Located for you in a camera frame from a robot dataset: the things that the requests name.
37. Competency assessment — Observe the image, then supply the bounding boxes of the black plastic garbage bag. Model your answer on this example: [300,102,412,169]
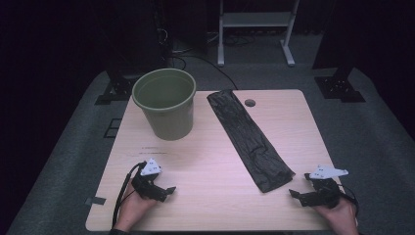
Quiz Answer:
[207,89,297,194]

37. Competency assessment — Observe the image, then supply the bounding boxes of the black metal stand base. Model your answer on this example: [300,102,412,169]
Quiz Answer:
[94,68,141,106]
[313,65,366,104]

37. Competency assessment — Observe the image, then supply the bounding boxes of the dark equipment cabinet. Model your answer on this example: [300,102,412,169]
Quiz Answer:
[104,0,172,74]

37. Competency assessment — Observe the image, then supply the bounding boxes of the white metal stand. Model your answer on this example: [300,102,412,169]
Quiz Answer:
[216,0,300,69]

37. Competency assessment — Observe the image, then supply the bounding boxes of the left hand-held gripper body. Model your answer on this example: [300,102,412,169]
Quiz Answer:
[130,158,168,201]

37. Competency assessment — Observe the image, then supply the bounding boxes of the person's left hand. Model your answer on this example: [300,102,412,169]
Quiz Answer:
[113,178,160,233]

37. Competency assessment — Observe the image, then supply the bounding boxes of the green plastic bin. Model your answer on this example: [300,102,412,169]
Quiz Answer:
[131,68,198,142]

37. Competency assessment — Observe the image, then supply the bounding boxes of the black floor cable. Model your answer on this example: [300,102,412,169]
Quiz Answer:
[169,54,239,91]

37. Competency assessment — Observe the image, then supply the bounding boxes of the left hand-held gripper black cable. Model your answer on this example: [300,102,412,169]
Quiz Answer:
[111,162,147,229]

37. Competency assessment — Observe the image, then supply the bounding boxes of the grey tape piece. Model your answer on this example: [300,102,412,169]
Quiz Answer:
[84,196,108,207]

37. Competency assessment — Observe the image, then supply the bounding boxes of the right hand-held gripper black cable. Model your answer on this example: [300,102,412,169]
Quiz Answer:
[338,183,360,217]

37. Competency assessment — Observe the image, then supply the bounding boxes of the hand-held gripper black cable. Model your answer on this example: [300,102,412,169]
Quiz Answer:
[338,183,360,217]
[111,162,147,229]

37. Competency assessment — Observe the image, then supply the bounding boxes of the person's right hand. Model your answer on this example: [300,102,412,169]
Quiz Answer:
[313,195,360,235]

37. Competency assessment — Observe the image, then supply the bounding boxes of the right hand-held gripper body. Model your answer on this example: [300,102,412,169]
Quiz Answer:
[307,164,349,210]

